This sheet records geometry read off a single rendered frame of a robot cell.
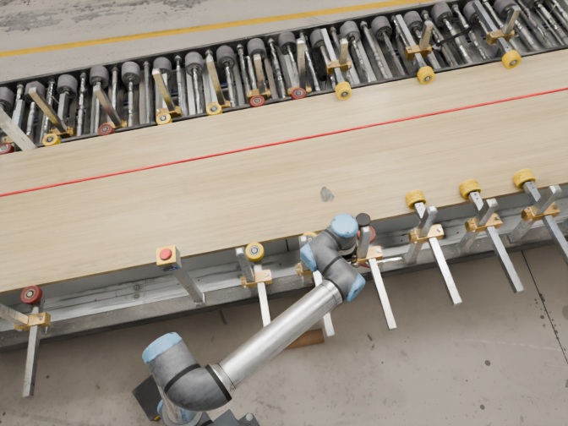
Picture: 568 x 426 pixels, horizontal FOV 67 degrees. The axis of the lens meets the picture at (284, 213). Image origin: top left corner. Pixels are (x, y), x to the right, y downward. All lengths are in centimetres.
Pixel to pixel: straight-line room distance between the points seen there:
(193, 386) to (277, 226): 93
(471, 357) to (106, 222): 211
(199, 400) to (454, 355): 183
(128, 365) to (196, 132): 146
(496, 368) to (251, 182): 173
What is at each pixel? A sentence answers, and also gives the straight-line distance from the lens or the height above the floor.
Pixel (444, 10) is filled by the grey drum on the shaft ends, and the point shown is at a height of 85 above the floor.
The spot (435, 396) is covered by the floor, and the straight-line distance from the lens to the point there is 272.
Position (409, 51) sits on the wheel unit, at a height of 97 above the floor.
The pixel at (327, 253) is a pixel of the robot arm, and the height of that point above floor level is 134.
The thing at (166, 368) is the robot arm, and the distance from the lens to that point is 128.
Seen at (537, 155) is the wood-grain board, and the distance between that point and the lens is 238.
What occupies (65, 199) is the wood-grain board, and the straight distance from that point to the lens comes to 238.
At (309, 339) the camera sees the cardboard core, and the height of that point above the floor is 8.
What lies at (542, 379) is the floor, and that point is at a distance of 292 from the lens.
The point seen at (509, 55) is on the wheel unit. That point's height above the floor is 97.
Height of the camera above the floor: 262
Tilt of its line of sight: 60 degrees down
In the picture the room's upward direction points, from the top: 9 degrees counter-clockwise
